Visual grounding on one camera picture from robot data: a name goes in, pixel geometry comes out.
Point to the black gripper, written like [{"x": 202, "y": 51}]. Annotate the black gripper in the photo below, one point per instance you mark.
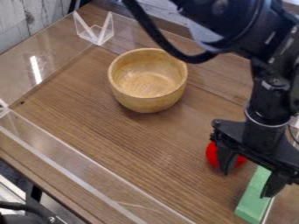
[{"x": 262, "y": 144}]

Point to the green foam block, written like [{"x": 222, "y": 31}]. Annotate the green foam block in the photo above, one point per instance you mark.
[{"x": 253, "y": 206}]

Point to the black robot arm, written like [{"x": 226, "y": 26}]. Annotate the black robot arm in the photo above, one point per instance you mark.
[{"x": 259, "y": 30}]

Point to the wooden brown bowl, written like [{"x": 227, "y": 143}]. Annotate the wooden brown bowl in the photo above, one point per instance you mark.
[{"x": 147, "y": 79}]

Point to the red plush strawberry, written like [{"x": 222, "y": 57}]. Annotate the red plush strawberry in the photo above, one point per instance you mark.
[{"x": 211, "y": 155}]

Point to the clear acrylic enclosure wall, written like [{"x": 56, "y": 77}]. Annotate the clear acrylic enclosure wall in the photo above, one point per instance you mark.
[{"x": 84, "y": 185}]

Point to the black metal table frame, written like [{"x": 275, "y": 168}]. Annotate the black metal table frame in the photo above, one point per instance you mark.
[{"x": 22, "y": 207}]

